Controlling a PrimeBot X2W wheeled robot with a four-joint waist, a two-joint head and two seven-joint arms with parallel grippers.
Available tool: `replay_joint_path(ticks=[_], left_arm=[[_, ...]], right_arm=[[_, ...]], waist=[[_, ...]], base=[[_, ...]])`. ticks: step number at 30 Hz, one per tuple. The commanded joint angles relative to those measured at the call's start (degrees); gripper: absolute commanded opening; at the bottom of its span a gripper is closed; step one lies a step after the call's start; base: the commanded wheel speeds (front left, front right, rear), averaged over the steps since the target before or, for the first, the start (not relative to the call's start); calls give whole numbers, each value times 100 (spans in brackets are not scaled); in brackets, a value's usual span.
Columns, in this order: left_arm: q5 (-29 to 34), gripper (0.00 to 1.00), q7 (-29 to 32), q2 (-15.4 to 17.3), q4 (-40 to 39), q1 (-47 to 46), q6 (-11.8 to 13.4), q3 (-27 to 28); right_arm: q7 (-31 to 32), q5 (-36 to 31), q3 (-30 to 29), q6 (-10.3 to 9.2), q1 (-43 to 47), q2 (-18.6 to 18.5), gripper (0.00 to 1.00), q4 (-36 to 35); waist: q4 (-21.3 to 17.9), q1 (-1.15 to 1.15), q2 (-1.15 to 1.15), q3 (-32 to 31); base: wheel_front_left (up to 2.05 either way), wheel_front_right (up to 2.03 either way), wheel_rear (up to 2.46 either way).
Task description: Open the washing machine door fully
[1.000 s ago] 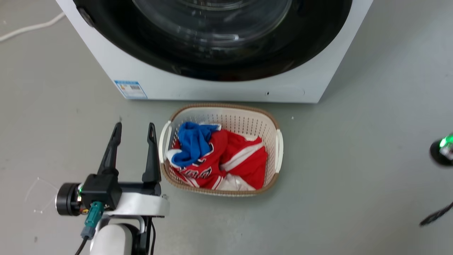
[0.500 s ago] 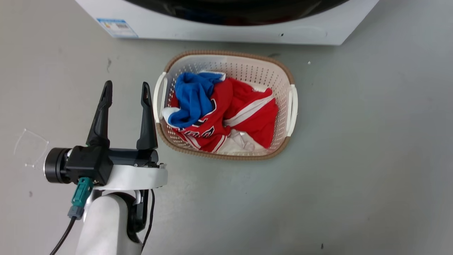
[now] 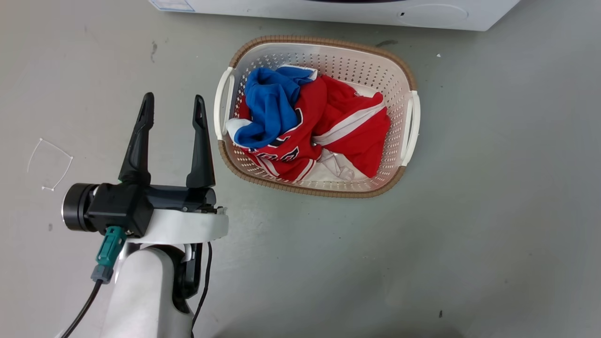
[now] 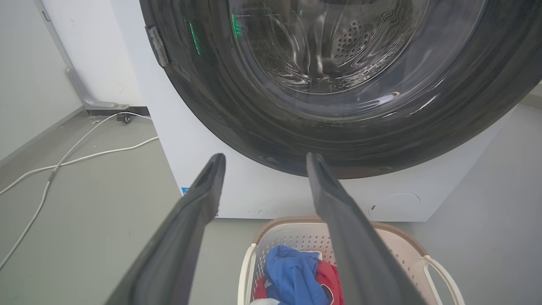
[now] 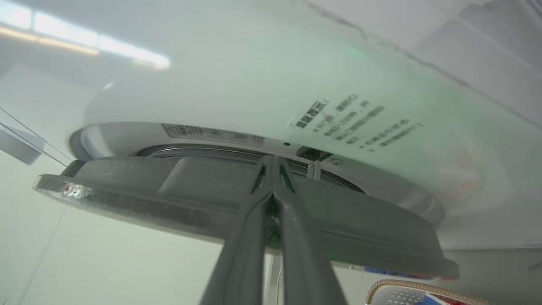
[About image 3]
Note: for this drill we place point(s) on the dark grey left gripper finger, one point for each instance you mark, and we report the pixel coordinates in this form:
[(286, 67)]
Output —
[(201, 155), (138, 150)]

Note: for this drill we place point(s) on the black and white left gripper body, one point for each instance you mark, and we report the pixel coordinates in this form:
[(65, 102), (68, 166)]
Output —
[(178, 220)]

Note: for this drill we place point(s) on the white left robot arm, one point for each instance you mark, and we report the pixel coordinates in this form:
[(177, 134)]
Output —
[(141, 295)]

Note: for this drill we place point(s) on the white washing machine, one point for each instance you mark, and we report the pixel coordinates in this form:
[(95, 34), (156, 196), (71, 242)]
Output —
[(328, 11)]

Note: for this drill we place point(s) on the blue garment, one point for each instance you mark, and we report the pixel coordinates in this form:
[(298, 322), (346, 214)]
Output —
[(272, 108)]

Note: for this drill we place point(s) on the white garment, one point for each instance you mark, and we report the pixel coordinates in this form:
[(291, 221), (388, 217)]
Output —
[(331, 171)]

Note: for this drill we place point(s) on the red jersey with white stripes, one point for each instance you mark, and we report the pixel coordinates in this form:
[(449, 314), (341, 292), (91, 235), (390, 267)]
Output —
[(361, 131)]

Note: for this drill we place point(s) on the cream laundry basket brown rim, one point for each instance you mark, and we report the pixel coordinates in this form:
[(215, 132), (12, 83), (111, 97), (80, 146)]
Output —
[(357, 61)]

